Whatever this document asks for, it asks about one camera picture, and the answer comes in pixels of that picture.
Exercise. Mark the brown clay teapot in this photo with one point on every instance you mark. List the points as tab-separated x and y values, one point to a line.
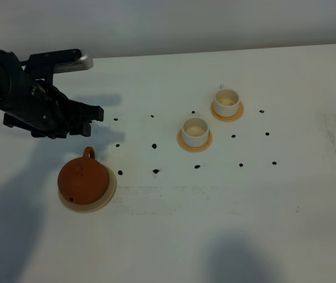
84	180

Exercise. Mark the orange round coaster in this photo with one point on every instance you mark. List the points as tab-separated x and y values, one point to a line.
191	149
233	118

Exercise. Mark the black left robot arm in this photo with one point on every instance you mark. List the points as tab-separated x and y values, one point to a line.
31	102

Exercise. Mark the white teacup far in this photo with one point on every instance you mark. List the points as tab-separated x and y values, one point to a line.
226	102

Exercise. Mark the white teacup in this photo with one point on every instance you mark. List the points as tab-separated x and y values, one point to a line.
195	132
226	102

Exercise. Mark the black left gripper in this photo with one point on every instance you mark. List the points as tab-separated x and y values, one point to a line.
34	104

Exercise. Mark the orange round coaster far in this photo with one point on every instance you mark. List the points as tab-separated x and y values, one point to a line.
233	118

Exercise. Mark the orange round coaster near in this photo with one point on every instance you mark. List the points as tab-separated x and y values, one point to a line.
191	149

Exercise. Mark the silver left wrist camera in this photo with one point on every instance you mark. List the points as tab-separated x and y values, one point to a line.
85	62

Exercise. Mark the white teacup near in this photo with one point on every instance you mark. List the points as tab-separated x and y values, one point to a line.
195	132

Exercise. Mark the beige round teapot coaster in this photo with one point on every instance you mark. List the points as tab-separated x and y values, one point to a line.
92	207

